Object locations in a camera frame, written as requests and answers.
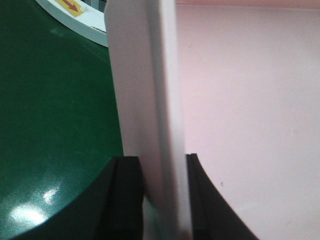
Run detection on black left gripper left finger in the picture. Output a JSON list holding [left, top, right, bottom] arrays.
[[8, 155, 144, 240]]

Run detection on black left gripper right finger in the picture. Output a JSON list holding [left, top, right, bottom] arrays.
[[186, 153, 257, 240]]

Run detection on pink plastic bin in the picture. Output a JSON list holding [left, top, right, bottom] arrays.
[[104, 0, 320, 240]]

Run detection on green circular conveyor belt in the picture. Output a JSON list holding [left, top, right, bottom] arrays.
[[0, 0, 138, 240]]

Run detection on white inner conveyor ring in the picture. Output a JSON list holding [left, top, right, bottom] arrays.
[[34, 0, 109, 48]]

